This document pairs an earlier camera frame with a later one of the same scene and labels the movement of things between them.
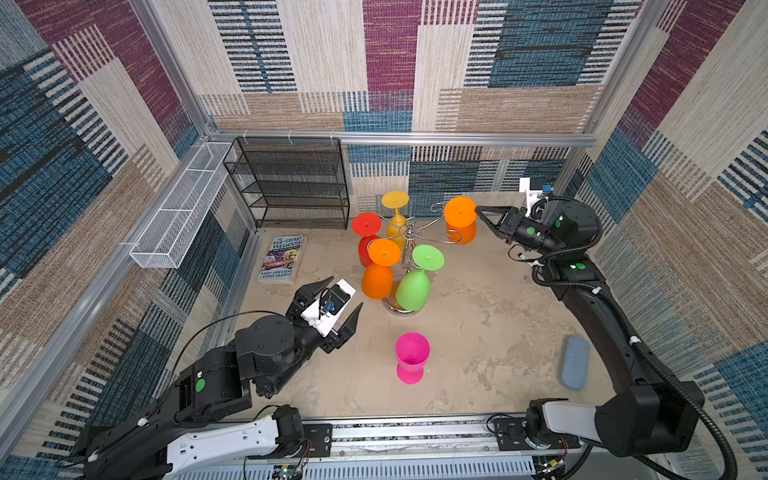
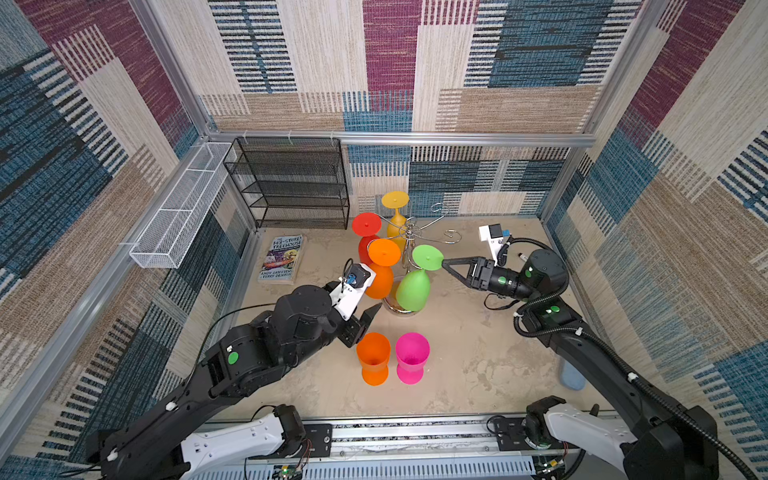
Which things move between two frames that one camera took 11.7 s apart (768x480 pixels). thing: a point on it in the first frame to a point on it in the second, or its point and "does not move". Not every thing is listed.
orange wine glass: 460,213 to 373,350
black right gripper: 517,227 to 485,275
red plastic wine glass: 366,225 does not move
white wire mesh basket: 168,235 does not move
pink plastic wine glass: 412,352 does not move
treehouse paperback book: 281,263 does not move
